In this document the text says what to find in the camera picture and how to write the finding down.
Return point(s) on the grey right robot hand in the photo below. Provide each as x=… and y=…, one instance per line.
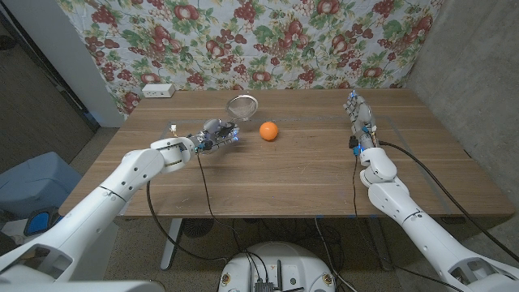
x=361, y=117

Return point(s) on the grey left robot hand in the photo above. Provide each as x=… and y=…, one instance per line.
x=215, y=136

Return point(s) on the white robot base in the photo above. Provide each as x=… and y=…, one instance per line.
x=300, y=267

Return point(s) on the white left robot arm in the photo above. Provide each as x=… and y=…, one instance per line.
x=97, y=211

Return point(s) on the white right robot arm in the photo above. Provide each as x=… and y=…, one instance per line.
x=421, y=227

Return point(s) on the orange fruit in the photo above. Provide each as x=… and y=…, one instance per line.
x=268, y=131

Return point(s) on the white power strip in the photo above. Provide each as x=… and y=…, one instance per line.
x=158, y=91

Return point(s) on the floral fruit print backdrop cloth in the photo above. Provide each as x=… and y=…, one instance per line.
x=304, y=44

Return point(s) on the round black fan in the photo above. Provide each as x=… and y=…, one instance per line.
x=197, y=228

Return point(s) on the white table leg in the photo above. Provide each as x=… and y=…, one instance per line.
x=170, y=247

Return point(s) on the grey table leg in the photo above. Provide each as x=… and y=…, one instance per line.
x=381, y=247

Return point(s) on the dark grey door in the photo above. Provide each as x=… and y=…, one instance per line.
x=32, y=113

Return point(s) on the blue-grey plastic bin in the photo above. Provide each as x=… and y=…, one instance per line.
x=36, y=182

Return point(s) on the blue and black pad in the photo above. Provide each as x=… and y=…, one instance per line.
x=38, y=221

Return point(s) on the white robot chest edge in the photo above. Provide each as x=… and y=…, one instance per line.
x=81, y=287

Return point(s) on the black bag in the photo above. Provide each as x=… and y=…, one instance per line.
x=5, y=243

